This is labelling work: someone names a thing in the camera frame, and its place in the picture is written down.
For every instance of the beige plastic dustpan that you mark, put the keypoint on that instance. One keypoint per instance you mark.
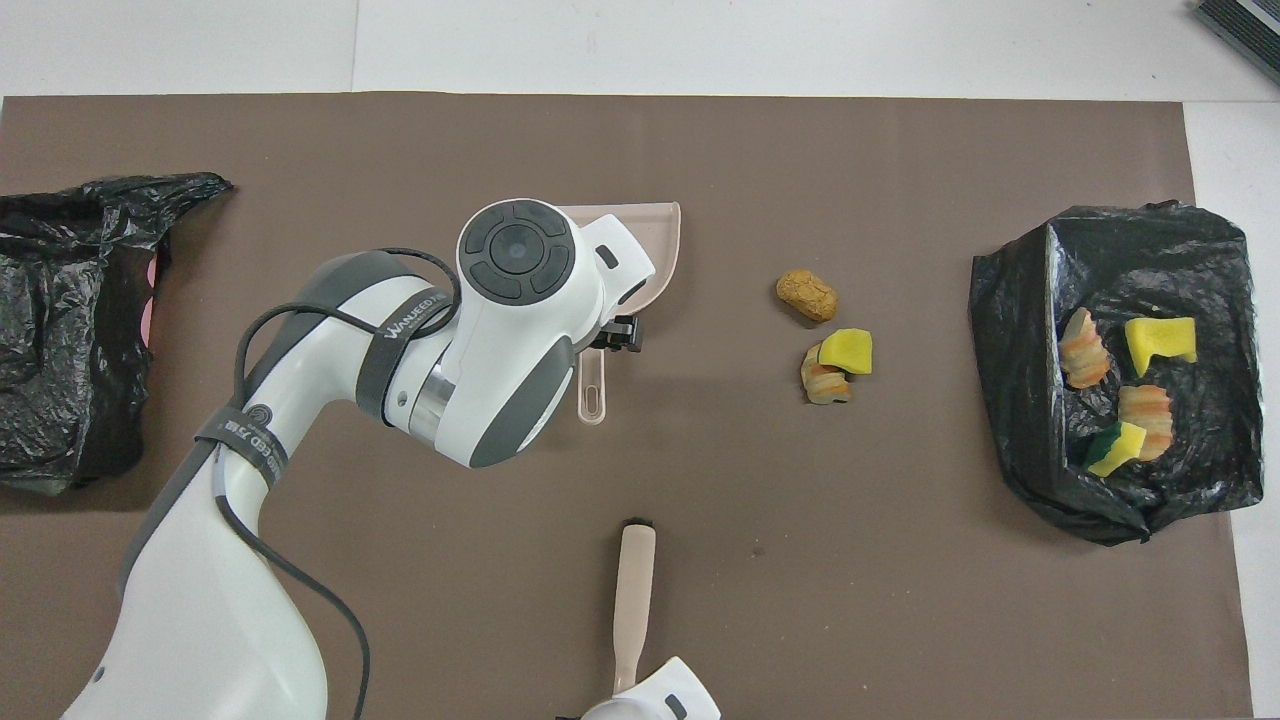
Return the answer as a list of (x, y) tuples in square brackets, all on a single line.
[(660, 250)]

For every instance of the brown fried nugget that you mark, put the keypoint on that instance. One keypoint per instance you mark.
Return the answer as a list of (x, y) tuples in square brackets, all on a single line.
[(807, 295)]

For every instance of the small striped bread piece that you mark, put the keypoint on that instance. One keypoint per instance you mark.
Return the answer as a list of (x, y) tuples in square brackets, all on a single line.
[(825, 385)]

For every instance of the yellow sponge wedge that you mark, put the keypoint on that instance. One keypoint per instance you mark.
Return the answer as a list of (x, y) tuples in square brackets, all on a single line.
[(847, 350)]

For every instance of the pale flaky bread piece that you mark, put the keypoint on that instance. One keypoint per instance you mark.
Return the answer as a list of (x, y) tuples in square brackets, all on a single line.
[(1085, 350)]

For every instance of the green and yellow sponge piece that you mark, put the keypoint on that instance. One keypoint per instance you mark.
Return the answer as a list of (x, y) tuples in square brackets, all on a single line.
[(1120, 448)]

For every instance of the orange striped croissant piece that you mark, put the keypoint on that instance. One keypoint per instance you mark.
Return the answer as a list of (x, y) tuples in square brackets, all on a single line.
[(1148, 415)]

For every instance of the L-shaped yellow sponge piece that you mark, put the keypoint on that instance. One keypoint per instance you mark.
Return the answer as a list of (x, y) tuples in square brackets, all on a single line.
[(1160, 340)]

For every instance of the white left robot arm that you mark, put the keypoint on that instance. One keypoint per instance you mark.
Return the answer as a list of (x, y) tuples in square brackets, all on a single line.
[(500, 340)]

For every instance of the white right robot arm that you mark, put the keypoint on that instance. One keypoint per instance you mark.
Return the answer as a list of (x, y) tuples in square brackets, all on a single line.
[(670, 695)]

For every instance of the left black trash bag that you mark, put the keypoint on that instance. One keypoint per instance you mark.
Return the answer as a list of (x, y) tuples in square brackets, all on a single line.
[(60, 350)]

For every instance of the black trash bag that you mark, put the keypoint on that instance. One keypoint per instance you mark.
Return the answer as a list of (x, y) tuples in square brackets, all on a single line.
[(60, 350), (1200, 480)]

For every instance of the right black trash bag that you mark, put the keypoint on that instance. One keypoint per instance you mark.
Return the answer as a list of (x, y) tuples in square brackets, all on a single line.
[(1200, 480)]

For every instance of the brown table mat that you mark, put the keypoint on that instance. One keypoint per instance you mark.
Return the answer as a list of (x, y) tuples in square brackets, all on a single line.
[(850, 600)]

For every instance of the grey ribbed device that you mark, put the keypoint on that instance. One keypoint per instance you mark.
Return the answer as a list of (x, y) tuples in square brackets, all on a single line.
[(1250, 22)]

